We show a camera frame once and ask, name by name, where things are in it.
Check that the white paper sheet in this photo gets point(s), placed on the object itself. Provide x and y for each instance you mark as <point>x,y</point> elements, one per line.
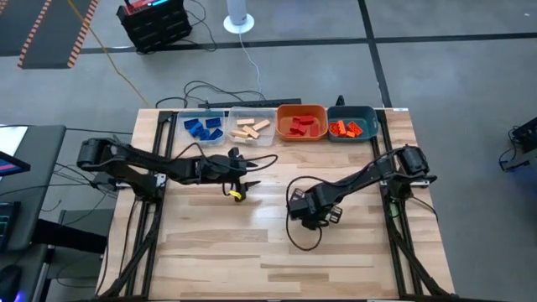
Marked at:
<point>11,140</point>

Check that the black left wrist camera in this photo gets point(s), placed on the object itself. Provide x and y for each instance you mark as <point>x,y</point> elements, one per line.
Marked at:
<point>233,154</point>

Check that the clear plastic bin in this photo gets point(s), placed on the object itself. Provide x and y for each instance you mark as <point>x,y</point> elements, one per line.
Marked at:
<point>182,136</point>
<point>270,138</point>

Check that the black aluminium table frame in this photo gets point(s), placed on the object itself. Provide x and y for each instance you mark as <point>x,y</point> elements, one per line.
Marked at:
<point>167,116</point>
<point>380,117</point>

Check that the black plastic crate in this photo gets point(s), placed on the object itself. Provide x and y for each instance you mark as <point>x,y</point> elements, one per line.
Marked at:
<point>155,31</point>

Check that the black floor equipment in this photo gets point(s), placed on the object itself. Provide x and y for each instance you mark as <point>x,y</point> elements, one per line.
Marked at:
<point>524,142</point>

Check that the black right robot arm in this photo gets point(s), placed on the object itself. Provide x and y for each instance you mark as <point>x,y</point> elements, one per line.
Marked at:
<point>365,176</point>

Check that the black power strip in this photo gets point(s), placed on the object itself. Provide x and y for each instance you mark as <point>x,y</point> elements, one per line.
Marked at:
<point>251,103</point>

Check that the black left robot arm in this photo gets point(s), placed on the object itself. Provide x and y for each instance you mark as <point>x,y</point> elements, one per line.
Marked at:
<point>138,161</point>

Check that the backlit black keyboard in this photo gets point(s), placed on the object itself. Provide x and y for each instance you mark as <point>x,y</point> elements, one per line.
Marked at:
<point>7,226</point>

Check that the teal plastic bin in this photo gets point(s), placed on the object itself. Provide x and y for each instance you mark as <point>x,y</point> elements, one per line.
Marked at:
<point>369,126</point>

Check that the small black clamp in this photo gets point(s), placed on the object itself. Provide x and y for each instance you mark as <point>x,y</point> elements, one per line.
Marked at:
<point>340,100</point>

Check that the black power adapter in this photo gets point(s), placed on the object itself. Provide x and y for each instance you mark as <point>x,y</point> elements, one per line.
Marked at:
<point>100,181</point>

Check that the black mat with orange stripes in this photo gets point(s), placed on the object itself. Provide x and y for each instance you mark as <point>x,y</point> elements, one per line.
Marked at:
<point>54,38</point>
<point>12,25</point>

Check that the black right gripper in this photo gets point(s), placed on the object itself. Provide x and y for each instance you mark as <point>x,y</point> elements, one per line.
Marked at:
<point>312,205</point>

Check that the orange plastic bin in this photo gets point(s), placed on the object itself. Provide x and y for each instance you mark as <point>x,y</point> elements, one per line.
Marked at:
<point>322,121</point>

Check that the red device on crate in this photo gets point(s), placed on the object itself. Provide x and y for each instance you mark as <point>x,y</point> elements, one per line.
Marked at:
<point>142,5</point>

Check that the grey desk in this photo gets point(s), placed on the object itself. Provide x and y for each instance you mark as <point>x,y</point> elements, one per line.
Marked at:
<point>42,176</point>

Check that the white round fan base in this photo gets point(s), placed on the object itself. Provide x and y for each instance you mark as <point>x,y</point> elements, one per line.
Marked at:
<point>238,19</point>

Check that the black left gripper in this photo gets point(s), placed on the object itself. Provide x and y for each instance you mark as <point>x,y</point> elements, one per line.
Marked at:
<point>218,170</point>

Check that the black tablet screen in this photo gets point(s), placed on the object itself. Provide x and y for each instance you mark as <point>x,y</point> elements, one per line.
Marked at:
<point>14,165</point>

